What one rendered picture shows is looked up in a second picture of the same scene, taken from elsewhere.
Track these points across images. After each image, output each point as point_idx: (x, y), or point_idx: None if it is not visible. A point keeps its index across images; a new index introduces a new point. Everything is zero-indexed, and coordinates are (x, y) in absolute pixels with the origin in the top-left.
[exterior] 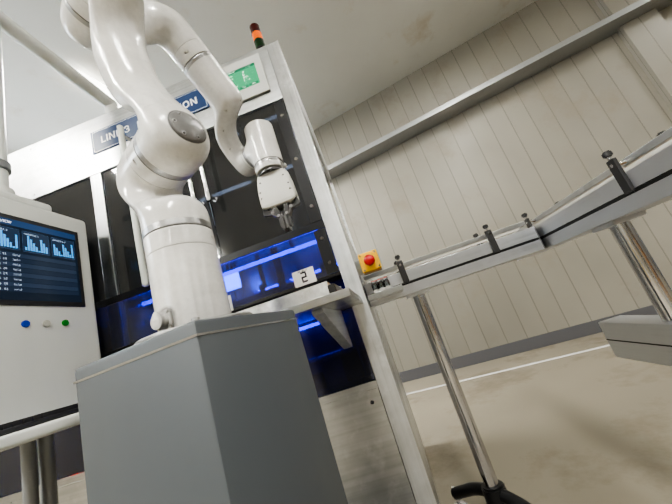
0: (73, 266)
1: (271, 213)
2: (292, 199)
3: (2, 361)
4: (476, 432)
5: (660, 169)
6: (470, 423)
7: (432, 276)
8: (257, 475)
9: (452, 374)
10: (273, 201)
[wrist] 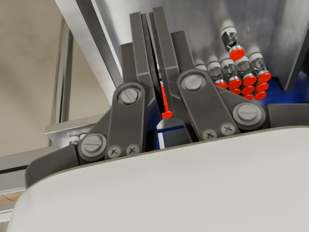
0: None
1: (254, 109)
2: (50, 175)
3: None
4: (61, 24)
5: None
6: (62, 29)
7: (15, 166)
8: None
9: (58, 63)
10: (222, 171)
